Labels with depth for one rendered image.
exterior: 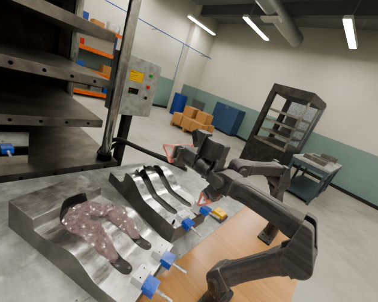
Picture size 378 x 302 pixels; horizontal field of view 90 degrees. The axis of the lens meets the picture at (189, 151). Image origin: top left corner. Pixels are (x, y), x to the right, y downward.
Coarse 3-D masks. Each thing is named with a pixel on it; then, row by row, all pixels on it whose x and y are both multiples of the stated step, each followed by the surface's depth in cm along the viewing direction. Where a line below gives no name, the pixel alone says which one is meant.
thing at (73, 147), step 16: (32, 128) 133; (48, 128) 140; (64, 128) 149; (80, 128) 160; (32, 144) 115; (48, 144) 120; (64, 144) 127; (80, 144) 134; (96, 144) 142; (32, 160) 101; (48, 160) 106; (64, 160) 111; (80, 160) 116; (96, 160) 122; (112, 160) 129; (0, 176) 84; (16, 176) 89; (32, 176) 94
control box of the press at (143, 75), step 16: (112, 64) 128; (128, 64) 121; (144, 64) 129; (112, 80) 129; (128, 80) 126; (144, 80) 135; (128, 96) 131; (144, 96) 140; (128, 112) 137; (144, 112) 148; (128, 128) 150
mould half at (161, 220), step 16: (112, 176) 101; (128, 176) 92; (128, 192) 93; (144, 192) 89; (160, 192) 95; (176, 192) 100; (144, 208) 86; (160, 208) 84; (176, 208) 87; (192, 208) 91; (160, 224) 80; (176, 224) 78
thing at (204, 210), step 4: (196, 200) 89; (200, 200) 90; (196, 204) 87; (196, 208) 87; (200, 208) 86; (204, 208) 86; (208, 208) 87; (196, 212) 87; (200, 212) 86; (204, 212) 85; (208, 212) 85; (216, 216) 84
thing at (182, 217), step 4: (180, 212) 81; (184, 212) 82; (176, 216) 80; (180, 216) 79; (184, 216) 79; (188, 216) 82; (180, 220) 79; (184, 220) 79; (188, 220) 80; (184, 224) 78; (188, 224) 78; (192, 224) 79; (184, 228) 78; (188, 228) 77; (192, 228) 78; (196, 232) 77; (200, 236) 76
